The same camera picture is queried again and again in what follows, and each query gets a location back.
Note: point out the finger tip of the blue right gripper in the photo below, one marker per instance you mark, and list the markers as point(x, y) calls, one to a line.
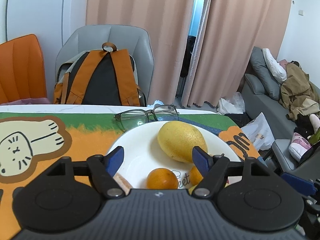
point(302, 186)

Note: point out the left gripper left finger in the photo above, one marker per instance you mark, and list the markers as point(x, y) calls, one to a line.
point(103, 168)

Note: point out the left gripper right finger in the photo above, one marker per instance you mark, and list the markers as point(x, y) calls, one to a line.
point(214, 172)

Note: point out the orange mandarin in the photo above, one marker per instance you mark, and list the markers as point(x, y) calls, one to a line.
point(195, 176)
point(162, 179)

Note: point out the yellow pear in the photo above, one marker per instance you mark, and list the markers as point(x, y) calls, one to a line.
point(177, 139)

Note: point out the white plate blue rim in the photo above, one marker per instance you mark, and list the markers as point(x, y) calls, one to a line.
point(142, 154)

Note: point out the eyeglasses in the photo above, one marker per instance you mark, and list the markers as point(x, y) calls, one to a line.
point(137, 117)

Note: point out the white plastic bag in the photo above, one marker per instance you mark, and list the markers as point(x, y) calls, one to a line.
point(259, 133)

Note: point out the grey sofa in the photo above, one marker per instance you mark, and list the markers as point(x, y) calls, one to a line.
point(256, 102)

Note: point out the colourful cat table mat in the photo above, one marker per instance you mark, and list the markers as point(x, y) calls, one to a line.
point(30, 143)

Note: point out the orange black backpack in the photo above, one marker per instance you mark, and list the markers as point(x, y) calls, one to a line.
point(99, 77)

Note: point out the brown jacket on sofa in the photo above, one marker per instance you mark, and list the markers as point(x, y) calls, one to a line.
point(298, 94)

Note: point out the grey cushion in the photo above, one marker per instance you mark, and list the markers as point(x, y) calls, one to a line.
point(259, 66)

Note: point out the white pillow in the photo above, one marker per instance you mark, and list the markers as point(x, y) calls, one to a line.
point(277, 71)

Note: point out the orange chair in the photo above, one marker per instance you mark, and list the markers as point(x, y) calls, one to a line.
point(22, 70)

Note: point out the grey chair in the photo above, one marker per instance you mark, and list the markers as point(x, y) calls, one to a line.
point(91, 37)

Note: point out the pink curtain right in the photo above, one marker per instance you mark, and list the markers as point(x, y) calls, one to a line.
point(225, 42)

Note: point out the pink curtain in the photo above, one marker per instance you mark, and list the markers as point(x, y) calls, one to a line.
point(225, 42)
point(166, 21)

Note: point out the white refrigerator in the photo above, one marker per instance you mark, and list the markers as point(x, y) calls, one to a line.
point(52, 21)

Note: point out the pink curtain left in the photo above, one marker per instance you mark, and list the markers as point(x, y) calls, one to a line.
point(166, 21)

